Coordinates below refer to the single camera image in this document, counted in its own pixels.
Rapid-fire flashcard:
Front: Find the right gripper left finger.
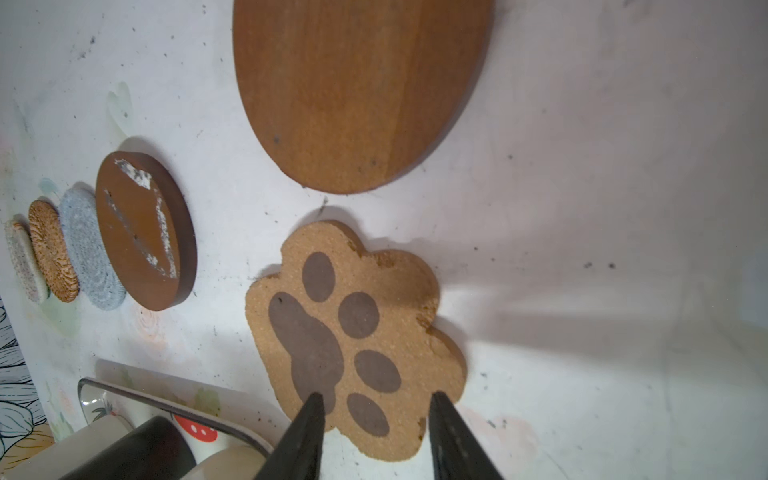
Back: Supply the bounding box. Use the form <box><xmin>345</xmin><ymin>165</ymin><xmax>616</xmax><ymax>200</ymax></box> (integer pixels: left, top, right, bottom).
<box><xmin>254</xmin><ymin>392</ymin><xmax>325</xmax><ymax>480</ymax></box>

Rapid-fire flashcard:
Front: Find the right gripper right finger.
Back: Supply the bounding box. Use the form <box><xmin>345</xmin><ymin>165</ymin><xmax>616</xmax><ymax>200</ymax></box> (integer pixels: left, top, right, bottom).
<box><xmin>428</xmin><ymin>391</ymin><xmax>503</xmax><ymax>480</ymax></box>

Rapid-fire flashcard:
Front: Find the cork paw print coaster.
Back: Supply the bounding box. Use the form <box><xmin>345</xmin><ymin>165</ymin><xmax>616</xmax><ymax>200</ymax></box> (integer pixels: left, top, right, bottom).
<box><xmin>245</xmin><ymin>221</ymin><xmax>467</xmax><ymax>462</ymax></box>

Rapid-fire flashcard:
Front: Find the glossy brown wooden coaster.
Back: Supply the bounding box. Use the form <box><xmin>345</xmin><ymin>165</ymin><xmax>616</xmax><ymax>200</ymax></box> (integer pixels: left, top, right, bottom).
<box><xmin>95</xmin><ymin>151</ymin><xmax>197</xmax><ymax>311</ymax></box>

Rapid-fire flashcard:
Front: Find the woven rattan coaster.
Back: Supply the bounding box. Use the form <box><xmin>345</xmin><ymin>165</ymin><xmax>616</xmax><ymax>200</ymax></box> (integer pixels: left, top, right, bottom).
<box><xmin>28</xmin><ymin>200</ymin><xmax>80</xmax><ymax>303</ymax></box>

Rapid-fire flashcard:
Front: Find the grey crochet coaster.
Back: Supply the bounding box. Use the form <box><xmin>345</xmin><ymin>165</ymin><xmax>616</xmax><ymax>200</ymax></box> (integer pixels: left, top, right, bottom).
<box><xmin>59</xmin><ymin>187</ymin><xmax>126</xmax><ymax>311</ymax></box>

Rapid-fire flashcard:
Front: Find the multicolour rope coaster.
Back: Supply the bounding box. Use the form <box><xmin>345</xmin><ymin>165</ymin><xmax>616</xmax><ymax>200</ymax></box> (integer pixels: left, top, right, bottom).
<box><xmin>5</xmin><ymin>220</ymin><xmax>50</xmax><ymax>305</ymax></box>

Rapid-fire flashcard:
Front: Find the matte brown wooden coaster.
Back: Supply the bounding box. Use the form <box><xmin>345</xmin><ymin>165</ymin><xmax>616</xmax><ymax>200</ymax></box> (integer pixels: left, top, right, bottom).
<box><xmin>232</xmin><ymin>1</ymin><xmax>495</xmax><ymax>194</ymax></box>

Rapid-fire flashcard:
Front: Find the white mug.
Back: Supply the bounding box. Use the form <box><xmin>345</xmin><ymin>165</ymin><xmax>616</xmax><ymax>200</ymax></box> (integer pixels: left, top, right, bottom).
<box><xmin>182</xmin><ymin>446</ymin><xmax>266</xmax><ymax>480</ymax></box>

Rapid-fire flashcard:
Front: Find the white tray with strawberries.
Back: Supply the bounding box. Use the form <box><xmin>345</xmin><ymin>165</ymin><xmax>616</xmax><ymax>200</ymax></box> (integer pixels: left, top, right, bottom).
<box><xmin>77</xmin><ymin>378</ymin><xmax>273</xmax><ymax>462</ymax></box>

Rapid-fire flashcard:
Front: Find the black mug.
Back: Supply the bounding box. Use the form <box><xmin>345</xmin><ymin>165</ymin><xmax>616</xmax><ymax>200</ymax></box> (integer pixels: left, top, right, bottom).
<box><xmin>63</xmin><ymin>416</ymin><xmax>197</xmax><ymax>479</ymax></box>

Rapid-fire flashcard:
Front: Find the red interior mug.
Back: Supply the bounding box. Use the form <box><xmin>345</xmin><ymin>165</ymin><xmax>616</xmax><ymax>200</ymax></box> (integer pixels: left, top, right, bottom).
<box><xmin>1</xmin><ymin>416</ymin><xmax>133</xmax><ymax>480</ymax></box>

